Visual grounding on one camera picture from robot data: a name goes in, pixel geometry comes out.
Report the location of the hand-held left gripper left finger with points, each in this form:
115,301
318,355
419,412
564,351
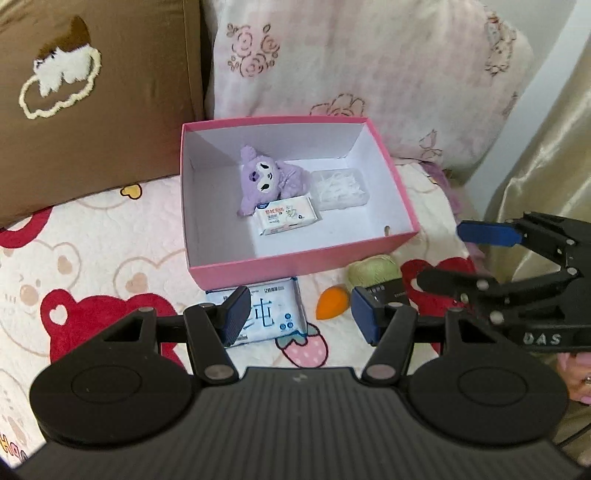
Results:
235,318

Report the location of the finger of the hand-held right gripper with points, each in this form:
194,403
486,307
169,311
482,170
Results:
489,233
452,282

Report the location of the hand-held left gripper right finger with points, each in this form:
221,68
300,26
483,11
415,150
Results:
362,314

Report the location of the orange makeup sponge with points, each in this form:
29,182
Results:
332,302

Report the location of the blue wet wipes pack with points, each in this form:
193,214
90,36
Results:
277,314

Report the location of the green yarn ball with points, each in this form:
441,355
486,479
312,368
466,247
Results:
371,272

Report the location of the pink cardboard box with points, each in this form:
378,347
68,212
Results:
286,272

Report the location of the small white wipes pack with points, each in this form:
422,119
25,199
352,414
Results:
286,217

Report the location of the clear floss pick box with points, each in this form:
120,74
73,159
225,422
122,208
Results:
339,189

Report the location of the purple plush toy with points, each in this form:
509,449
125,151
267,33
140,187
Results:
263,175

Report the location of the person's right hand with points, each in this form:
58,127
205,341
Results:
579,376

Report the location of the gold curtain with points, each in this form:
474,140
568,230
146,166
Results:
545,161

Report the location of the red bear printed blanket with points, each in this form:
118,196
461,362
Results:
92,258

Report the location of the pink floral pillow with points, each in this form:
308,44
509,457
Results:
369,60

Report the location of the brown pillow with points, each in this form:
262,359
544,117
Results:
115,138

